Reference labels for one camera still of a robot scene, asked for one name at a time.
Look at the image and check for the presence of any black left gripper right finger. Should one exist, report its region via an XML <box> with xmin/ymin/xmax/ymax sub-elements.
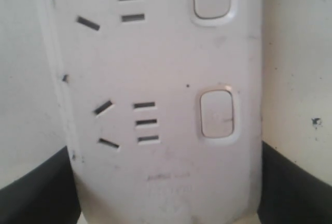
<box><xmin>257</xmin><ymin>142</ymin><xmax>331</xmax><ymax>223</ymax></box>

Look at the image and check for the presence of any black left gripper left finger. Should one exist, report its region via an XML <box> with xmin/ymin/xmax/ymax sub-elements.
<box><xmin>1</xmin><ymin>147</ymin><xmax>81</xmax><ymax>223</ymax></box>

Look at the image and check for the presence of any white five-outlet power strip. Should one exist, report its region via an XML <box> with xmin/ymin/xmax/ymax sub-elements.
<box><xmin>39</xmin><ymin>0</ymin><xmax>262</xmax><ymax>223</ymax></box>

